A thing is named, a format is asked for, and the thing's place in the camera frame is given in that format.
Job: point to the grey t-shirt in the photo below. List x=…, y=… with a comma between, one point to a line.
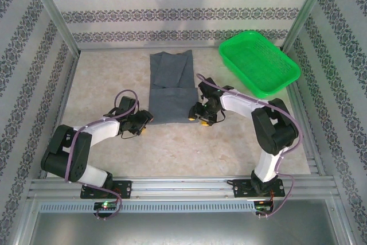
x=172, y=104

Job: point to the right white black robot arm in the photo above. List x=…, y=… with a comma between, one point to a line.
x=238, y=104

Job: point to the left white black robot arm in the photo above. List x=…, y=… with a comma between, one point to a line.
x=103, y=128

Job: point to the green plastic mesh basket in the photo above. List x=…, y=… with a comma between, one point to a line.
x=258, y=64

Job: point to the left controller board green light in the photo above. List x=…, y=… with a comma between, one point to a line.
x=105, y=205

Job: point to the right controller board blue light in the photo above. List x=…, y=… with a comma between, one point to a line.
x=262, y=206

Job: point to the grey metal sheet panel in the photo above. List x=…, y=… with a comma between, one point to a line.
x=183, y=227

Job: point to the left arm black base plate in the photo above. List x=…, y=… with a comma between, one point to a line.
x=123, y=188

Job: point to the aluminium mounting rail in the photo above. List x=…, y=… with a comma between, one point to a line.
x=183, y=187

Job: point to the aluminium back floor rail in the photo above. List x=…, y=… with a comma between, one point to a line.
x=143, y=47

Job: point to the aluminium side floor rail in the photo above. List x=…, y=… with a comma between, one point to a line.
x=65, y=98
x=305, y=136

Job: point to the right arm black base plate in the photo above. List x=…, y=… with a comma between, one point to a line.
x=243, y=189

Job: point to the aluminium frame post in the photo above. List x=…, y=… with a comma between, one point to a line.
x=51, y=9
x=308, y=9

